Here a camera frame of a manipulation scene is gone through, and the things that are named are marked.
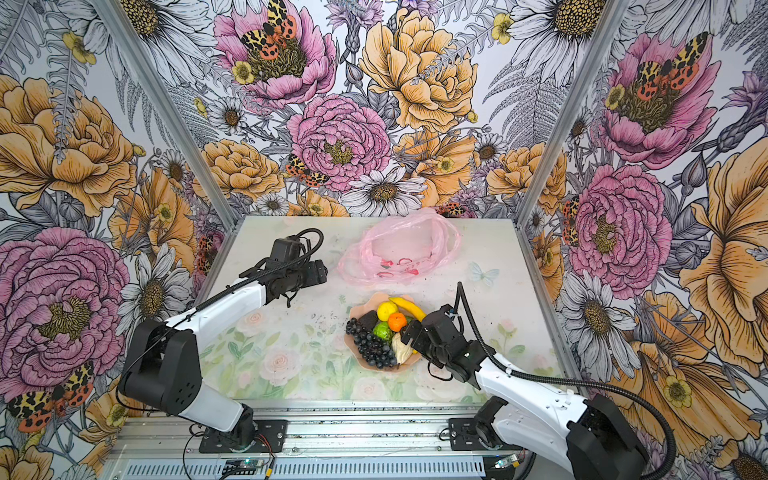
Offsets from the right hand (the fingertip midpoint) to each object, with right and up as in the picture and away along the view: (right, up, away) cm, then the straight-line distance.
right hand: (410, 348), depth 83 cm
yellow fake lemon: (-7, +9, +6) cm, 13 cm away
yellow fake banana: (0, +10, +7) cm, 12 cm away
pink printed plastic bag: (-3, +27, +29) cm, 40 cm away
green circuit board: (-40, -24, -12) cm, 48 cm away
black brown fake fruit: (-12, +7, +4) cm, 14 cm away
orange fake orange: (-4, +7, +2) cm, 8 cm away
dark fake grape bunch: (-9, 0, -1) cm, 9 cm away
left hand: (-29, +18, +8) cm, 34 cm away
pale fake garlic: (-3, 0, -1) cm, 3 cm away
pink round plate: (-11, +10, +9) cm, 18 cm away
